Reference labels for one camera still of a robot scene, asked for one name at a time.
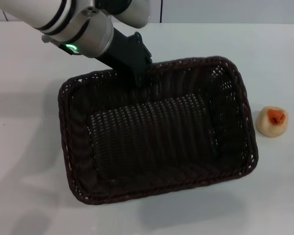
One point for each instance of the black woven plastic basket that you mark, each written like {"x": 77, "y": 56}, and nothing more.
{"x": 161, "y": 137}

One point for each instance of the round bun with orange top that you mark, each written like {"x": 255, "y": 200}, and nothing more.
{"x": 272, "y": 122}

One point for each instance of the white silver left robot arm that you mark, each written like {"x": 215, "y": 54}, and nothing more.
{"x": 63, "y": 17}

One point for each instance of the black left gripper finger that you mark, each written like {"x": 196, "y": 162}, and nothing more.
{"x": 154, "y": 82}
{"x": 139, "y": 80}

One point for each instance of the black vertical wall strip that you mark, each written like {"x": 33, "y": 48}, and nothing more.
{"x": 161, "y": 12}

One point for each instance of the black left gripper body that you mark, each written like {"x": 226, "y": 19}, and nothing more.
{"x": 125, "y": 54}

